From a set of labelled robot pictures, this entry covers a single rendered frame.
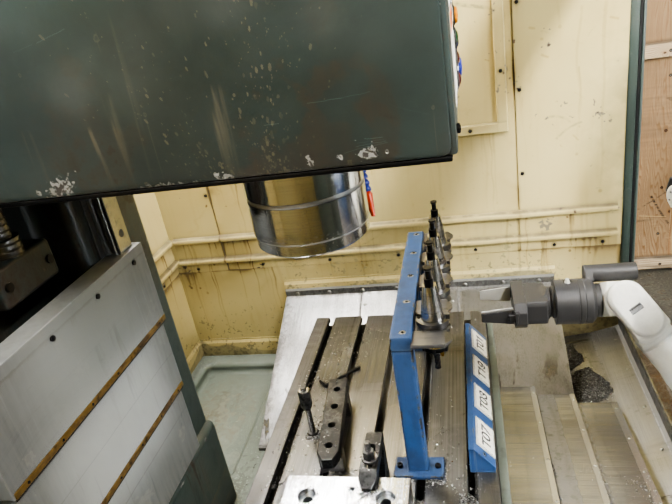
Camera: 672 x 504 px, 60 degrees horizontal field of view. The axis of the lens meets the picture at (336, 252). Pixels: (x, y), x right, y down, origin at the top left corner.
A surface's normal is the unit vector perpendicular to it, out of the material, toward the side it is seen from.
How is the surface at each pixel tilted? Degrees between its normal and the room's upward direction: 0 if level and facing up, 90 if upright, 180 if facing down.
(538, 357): 24
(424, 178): 90
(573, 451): 8
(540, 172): 90
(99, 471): 90
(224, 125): 90
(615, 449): 8
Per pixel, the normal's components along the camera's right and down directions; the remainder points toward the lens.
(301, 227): -0.04, 0.42
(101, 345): 0.98, -0.05
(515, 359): -0.22, -0.65
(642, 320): -0.24, -0.11
